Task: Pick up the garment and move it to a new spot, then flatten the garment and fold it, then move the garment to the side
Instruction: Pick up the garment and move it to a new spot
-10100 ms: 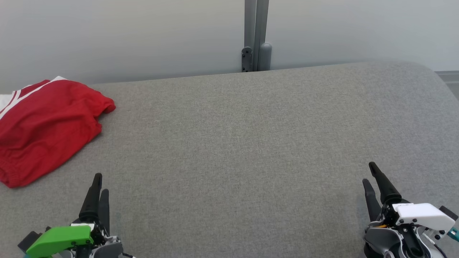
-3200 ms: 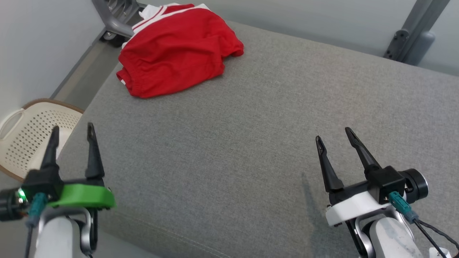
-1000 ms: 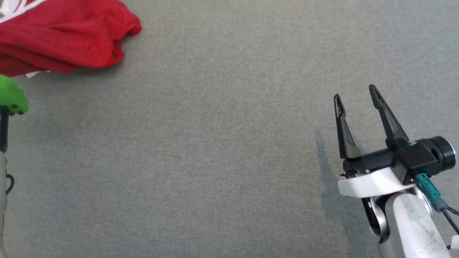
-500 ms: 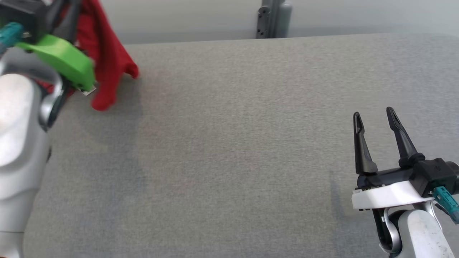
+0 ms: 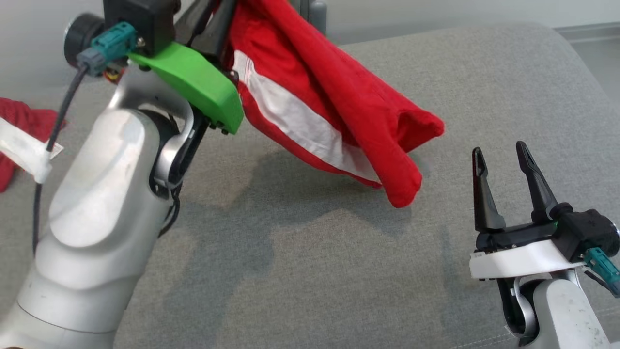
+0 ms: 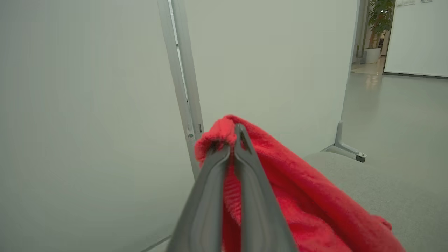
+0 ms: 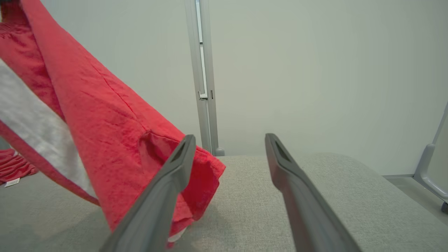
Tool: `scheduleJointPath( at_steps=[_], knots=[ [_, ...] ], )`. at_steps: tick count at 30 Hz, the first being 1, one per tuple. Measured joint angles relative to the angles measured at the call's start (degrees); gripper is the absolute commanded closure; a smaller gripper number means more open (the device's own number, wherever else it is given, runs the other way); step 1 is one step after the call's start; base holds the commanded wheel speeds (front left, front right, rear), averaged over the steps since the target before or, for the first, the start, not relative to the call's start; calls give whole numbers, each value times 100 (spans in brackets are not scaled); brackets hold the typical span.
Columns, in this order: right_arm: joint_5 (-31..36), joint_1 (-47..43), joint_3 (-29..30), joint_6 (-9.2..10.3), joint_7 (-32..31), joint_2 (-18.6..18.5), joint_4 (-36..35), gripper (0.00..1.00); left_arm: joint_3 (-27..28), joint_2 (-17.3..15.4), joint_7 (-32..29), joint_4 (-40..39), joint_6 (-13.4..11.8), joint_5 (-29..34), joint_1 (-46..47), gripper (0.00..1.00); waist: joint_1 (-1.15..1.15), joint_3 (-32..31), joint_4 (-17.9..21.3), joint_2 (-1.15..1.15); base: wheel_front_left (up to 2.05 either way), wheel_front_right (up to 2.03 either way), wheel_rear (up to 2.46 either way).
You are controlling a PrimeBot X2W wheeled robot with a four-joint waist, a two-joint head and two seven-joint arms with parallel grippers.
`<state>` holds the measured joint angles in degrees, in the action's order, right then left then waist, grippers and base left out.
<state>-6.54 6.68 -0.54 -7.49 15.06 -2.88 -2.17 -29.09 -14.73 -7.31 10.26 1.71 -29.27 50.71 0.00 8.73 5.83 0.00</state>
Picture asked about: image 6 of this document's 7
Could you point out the green potted plant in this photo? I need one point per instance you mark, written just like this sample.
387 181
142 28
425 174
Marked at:
380 17

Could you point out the aluminium partition post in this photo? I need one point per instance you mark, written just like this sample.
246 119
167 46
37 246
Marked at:
182 77

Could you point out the grey metal partition foot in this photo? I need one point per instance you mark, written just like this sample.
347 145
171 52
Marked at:
344 145

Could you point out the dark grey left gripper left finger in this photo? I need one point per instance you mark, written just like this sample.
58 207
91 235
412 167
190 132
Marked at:
206 196

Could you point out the white plant pot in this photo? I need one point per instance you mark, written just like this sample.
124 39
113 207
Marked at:
372 55

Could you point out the plain red garment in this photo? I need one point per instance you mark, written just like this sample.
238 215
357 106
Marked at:
308 196

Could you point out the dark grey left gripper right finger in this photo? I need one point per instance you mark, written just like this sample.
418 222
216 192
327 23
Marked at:
257 203

